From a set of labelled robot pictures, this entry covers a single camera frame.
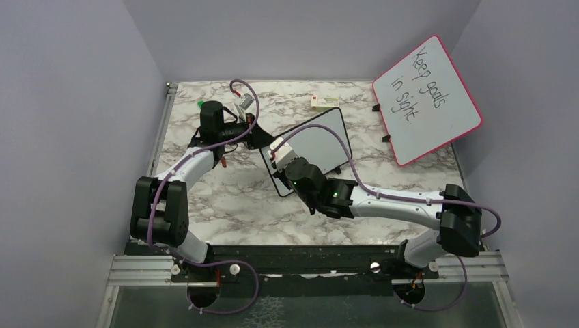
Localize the black framed small whiteboard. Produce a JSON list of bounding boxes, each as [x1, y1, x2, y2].
[[259, 107, 352, 197]]

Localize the pink framed whiteboard with text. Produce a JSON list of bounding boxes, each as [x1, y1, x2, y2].
[[372, 35, 483, 166]]

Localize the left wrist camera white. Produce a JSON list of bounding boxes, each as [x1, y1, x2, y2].
[[234, 93, 255, 122]]

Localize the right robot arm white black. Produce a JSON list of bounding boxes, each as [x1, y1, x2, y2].
[[274, 157, 482, 278]]

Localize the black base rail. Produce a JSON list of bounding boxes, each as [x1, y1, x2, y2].
[[124, 242, 440, 300]]

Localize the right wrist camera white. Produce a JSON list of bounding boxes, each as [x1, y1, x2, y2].
[[267, 137, 298, 172]]

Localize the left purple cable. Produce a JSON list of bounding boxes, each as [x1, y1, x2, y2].
[[148, 79, 262, 316]]

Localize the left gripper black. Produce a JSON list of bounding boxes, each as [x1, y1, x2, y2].
[[218, 112, 277, 150]]

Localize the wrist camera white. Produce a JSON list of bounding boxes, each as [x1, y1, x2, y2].
[[267, 137, 298, 172], [234, 93, 255, 122]]

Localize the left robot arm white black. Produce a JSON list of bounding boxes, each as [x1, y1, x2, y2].
[[130, 100, 274, 281]]

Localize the green white eraser box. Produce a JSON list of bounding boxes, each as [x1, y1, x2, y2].
[[310, 96, 339, 112]]

